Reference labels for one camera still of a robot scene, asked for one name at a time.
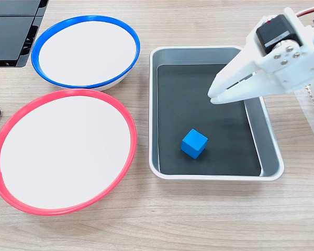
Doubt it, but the blue cube block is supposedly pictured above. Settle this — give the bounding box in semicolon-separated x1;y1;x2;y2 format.
180;128;209;160

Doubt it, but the black tray liner mat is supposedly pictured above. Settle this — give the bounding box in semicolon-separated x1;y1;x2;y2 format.
156;64;262;176

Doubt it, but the silver metal tray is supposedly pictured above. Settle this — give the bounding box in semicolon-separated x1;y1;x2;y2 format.
148;45;285;181

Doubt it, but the blue-rimmed white dish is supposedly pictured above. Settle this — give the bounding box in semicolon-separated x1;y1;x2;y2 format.
30;15;141;92

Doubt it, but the red-rimmed white dish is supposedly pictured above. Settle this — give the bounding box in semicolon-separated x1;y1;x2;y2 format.
0;88;138;216

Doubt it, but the black flat panel device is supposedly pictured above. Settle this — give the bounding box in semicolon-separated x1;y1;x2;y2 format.
0;0;50;68

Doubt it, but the red white servo cable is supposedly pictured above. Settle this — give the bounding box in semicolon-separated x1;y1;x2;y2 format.
295;6;314;18

